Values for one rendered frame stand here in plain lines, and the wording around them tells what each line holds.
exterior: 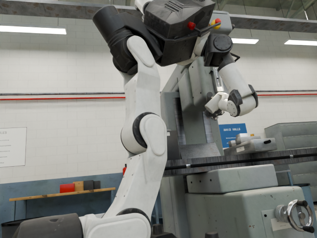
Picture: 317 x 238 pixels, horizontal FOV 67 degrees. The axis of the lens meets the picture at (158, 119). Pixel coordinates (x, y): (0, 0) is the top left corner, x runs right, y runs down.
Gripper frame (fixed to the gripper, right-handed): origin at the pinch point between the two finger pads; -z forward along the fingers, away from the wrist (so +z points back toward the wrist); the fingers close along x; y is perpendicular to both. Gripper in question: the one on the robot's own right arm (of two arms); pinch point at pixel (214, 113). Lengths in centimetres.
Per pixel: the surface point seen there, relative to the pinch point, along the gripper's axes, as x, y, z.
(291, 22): -202, -238, -274
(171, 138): 29.0, 15.7, 15.7
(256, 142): -19.0, 24.6, 14.0
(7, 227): 191, 63, -47
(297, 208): -20, 58, 49
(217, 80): -4.4, -18.1, 12.2
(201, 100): 7.1, -8.2, 6.3
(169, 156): 31.3, 26.7, 16.8
